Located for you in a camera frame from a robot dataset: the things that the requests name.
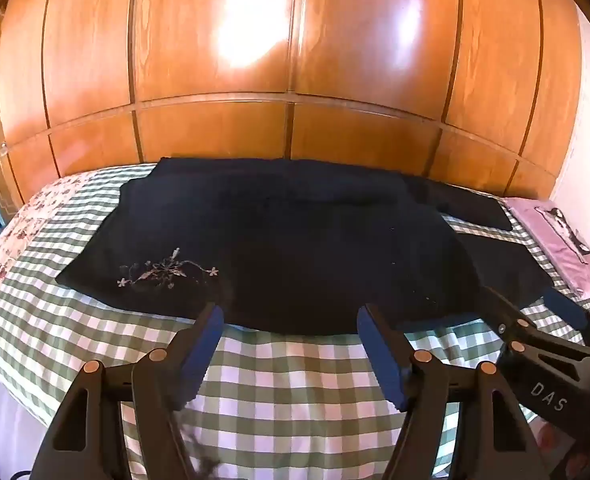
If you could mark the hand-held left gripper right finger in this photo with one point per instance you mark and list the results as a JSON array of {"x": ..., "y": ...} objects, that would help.
[{"x": 381, "y": 360}]

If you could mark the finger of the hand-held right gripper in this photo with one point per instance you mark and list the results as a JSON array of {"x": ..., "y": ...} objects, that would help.
[
  {"x": 570, "y": 307},
  {"x": 507, "y": 315}
]

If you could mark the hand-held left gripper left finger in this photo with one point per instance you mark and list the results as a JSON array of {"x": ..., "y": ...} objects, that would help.
[{"x": 202, "y": 355}]

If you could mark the black embroidered pants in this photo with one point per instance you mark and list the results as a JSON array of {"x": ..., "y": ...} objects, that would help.
[{"x": 285, "y": 245}]

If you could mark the pink folded cloth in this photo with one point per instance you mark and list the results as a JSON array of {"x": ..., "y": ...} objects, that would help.
[{"x": 560, "y": 240}]

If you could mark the green checked bedspread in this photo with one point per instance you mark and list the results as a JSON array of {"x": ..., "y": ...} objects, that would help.
[{"x": 295, "y": 385}]

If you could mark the wooden wardrobe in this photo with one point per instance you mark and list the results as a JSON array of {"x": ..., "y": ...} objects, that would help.
[{"x": 295, "y": 60}]

